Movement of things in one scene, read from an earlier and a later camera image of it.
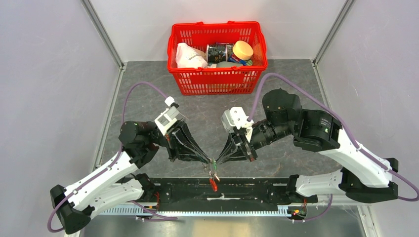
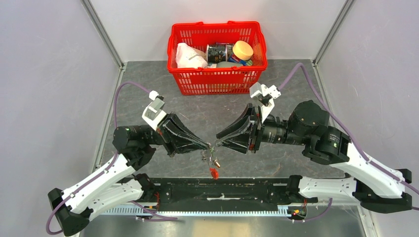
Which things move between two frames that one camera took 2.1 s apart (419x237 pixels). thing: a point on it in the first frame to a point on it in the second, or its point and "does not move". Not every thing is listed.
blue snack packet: (232, 58) does not move
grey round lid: (227, 64) does not move
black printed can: (218, 52) does not move
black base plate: (209, 193) does not move
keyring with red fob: (213, 179) to (214, 169)
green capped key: (214, 164) to (211, 150)
